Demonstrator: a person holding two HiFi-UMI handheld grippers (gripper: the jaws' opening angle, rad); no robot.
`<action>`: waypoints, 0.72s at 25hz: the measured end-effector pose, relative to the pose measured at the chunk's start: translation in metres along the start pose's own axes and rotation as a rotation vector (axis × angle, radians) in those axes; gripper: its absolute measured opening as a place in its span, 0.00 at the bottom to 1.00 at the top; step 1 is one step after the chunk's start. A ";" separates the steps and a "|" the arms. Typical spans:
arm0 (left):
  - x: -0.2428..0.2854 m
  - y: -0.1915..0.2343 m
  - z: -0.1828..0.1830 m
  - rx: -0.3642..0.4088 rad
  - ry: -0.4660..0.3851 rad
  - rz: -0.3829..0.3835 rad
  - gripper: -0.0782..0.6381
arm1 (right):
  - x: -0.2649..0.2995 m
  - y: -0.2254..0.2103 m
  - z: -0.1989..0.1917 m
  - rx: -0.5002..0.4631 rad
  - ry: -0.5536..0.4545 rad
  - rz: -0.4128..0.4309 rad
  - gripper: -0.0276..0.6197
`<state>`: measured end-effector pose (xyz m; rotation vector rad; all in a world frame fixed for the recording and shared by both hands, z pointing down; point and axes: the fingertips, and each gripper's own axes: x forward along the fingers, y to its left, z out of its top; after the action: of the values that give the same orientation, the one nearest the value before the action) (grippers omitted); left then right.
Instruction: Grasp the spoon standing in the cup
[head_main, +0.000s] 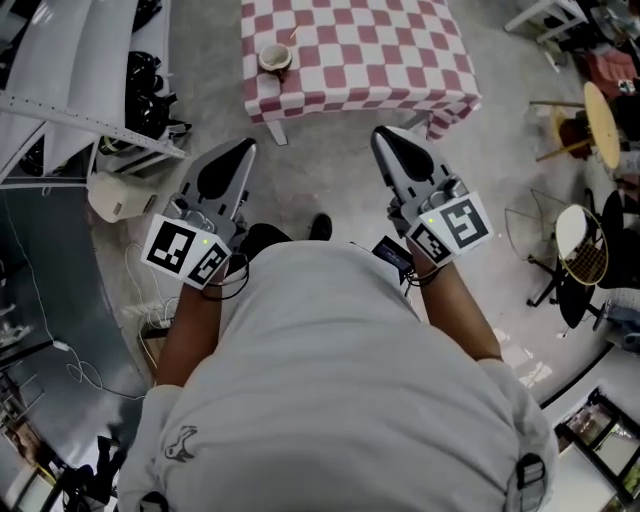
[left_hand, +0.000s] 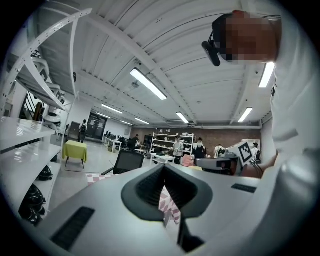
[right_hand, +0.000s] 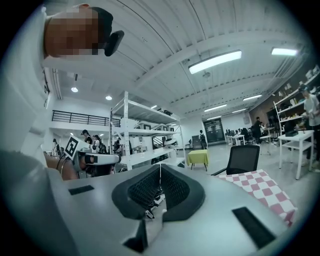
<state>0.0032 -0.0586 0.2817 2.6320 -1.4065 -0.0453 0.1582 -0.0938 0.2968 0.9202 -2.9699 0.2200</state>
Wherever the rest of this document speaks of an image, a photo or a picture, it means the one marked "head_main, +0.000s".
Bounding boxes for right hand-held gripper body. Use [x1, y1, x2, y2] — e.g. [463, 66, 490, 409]
[387, 177, 495, 266]

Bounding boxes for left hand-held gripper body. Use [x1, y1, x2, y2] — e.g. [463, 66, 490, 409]
[140, 196, 251, 290]

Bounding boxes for cream ceramic cup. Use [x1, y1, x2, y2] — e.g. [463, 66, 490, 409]
[257, 43, 294, 77]

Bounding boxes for person's right forearm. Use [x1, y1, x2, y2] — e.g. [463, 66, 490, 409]
[407, 249, 504, 362]

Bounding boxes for person's left forearm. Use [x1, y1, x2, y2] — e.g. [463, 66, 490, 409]
[155, 259, 236, 387]

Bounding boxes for person's black trousers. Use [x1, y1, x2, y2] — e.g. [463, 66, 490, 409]
[238, 223, 296, 264]

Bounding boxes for cream trash bin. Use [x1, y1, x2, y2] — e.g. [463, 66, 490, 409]
[87, 171, 159, 225]

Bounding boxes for black waist device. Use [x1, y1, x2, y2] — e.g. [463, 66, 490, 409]
[373, 237, 414, 284]

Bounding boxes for black helmet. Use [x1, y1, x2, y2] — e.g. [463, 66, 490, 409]
[132, 0, 164, 31]
[126, 49, 164, 87]
[124, 84, 194, 142]

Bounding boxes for person's black shoe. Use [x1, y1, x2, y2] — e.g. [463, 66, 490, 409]
[309, 213, 334, 242]

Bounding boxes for table with checkered cloth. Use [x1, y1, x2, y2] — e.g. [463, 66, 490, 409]
[240, 0, 484, 147]

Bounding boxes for dark grey curved desk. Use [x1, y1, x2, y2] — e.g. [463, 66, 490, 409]
[0, 187, 151, 481]

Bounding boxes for black office chair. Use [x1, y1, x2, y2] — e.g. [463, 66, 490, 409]
[525, 189, 640, 331]

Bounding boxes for white metal shelf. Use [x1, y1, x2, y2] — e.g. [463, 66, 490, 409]
[0, 0, 191, 184]

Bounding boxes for yellow round table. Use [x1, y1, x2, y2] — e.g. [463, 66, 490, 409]
[582, 81, 622, 170]

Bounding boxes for white table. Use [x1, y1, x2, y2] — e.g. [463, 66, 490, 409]
[503, 0, 591, 36]

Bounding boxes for red cushioned chair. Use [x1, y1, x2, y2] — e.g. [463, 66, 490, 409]
[582, 47, 640, 99]

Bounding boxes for person's white shirt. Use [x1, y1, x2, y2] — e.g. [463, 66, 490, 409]
[117, 242, 559, 512]

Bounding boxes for black framed window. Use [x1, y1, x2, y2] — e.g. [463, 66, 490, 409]
[552, 387, 640, 506]

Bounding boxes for white floor cable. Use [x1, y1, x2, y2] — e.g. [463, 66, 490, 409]
[123, 242, 181, 331]

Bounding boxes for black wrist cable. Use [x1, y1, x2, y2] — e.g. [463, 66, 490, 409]
[202, 252, 250, 301]
[405, 267, 439, 289]

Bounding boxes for white gold wire chair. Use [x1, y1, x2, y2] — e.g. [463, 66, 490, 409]
[554, 203, 611, 287]

